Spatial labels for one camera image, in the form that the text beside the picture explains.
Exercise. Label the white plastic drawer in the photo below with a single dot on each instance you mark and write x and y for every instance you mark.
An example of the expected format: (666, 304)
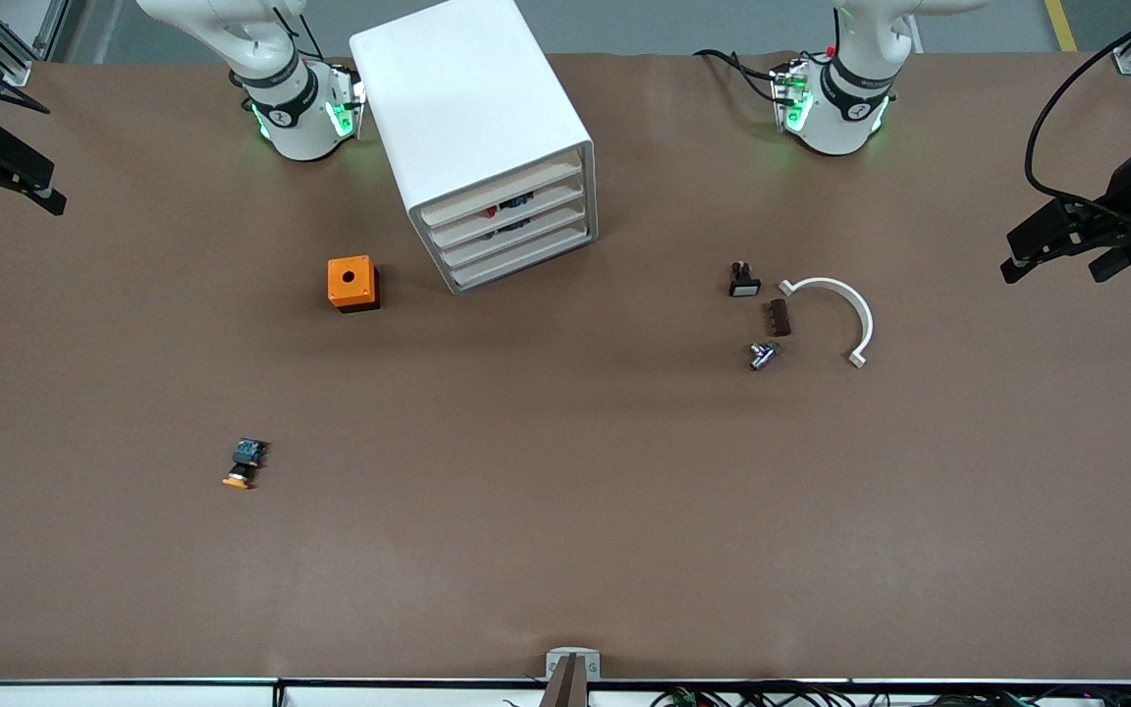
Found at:
(487, 266)
(467, 249)
(457, 231)
(467, 204)

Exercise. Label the brown rectangular block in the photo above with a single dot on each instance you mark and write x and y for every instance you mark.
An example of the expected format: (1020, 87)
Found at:
(780, 318)

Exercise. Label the red mushroom push button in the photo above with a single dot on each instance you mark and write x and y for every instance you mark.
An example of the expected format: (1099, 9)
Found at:
(493, 209)

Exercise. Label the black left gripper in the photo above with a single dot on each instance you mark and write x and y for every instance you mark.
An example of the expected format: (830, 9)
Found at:
(1128, 190)

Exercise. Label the black button with white cap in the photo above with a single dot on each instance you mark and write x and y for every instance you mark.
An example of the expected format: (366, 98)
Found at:
(744, 283)

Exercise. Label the silver key switch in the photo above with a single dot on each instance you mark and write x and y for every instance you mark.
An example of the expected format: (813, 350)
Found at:
(764, 355)

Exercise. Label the yellow mushroom push button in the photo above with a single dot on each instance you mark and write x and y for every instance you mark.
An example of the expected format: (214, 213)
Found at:
(244, 463)

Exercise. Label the white curved plastic bracket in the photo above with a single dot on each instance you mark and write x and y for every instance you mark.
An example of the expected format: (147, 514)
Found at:
(860, 309)

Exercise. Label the orange box with hole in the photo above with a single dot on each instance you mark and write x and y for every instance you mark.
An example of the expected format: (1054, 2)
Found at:
(350, 282)

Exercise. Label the white table edge rail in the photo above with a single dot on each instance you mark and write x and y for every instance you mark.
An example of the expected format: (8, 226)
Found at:
(134, 692)

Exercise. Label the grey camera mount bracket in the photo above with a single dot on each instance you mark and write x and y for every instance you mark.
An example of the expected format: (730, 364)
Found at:
(572, 663)

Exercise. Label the white drawer cabinet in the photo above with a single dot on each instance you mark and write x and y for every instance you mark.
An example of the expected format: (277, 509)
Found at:
(462, 93)

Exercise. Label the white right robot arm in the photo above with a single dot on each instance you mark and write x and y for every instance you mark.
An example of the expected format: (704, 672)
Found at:
(296, 123)

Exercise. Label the brown table cover mat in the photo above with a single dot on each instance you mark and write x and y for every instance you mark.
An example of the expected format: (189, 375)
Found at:
(565, 491)

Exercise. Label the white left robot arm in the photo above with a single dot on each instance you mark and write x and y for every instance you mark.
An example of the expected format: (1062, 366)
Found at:
(845, 113)

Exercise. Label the dark push button switch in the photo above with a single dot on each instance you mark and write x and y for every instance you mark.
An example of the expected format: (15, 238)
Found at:
(511, 229)

